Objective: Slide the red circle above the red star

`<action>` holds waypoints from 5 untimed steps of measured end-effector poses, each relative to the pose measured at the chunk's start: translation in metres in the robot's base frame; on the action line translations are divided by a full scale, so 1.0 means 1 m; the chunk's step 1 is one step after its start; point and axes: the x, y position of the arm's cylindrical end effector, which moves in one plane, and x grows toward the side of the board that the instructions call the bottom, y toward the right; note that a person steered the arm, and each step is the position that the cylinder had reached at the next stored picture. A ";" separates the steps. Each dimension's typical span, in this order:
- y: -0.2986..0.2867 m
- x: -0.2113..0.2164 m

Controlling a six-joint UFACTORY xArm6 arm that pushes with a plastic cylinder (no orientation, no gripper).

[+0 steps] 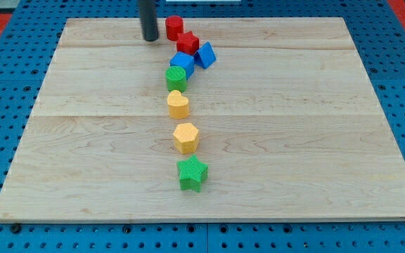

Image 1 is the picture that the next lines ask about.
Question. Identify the red cylinder block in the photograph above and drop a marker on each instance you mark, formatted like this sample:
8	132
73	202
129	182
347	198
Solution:
174	25

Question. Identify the green star block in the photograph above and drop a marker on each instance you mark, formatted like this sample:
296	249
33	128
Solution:
192	173

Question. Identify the red star block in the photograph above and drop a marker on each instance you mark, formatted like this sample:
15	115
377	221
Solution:
187	43

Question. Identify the yellow hexagon block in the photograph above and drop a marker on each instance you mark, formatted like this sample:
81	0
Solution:
186	138

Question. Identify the yellow heart block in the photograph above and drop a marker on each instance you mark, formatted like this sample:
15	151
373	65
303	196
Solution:
178	105

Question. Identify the green cylinder block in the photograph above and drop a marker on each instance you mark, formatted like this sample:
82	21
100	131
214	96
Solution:
176	78

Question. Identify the blue triangle block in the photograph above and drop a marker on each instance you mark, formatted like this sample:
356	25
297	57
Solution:
205	56

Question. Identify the blue cube block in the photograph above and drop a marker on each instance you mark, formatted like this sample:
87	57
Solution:
185	61

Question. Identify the light wooden board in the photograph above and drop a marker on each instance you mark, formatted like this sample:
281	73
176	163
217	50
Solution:
290	127

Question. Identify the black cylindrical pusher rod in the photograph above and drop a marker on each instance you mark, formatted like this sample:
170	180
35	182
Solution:
148	20

